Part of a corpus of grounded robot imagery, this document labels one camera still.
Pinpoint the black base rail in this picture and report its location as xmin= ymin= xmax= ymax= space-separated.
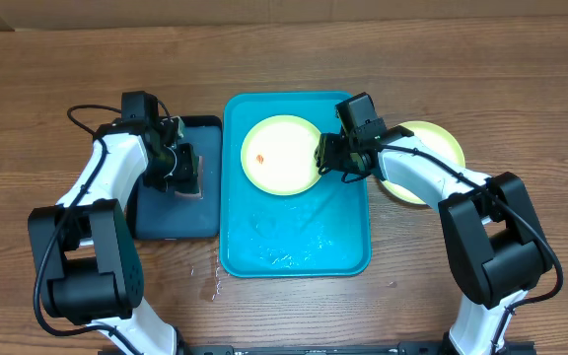
xmin=99 ymin=339 xmax=536 ymax=355

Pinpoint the black water tray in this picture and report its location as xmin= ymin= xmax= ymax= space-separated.
xmin=126 ymin=115 xmax=222 ymax=241

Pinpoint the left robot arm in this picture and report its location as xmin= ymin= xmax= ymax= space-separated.
xmin=28 ymin=91 xmax=200 ymax=354

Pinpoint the yellow-green plate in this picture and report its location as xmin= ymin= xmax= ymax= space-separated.
xmin=241 ymin=114 xmax=320 ymax=196
xmin=382 ymin=120 xmax=465 ymax=206

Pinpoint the teal plastic tray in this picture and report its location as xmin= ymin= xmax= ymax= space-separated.
xmin=219 ymin=91 xmax=372 ymax=278

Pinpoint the green brown sponge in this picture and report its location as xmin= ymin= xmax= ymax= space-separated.
xmin=174 ymin=191 xmax=202 ymax=200

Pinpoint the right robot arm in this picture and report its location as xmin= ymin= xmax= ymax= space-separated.
xmin=315 ymin=93 xmax=564 ymax=354

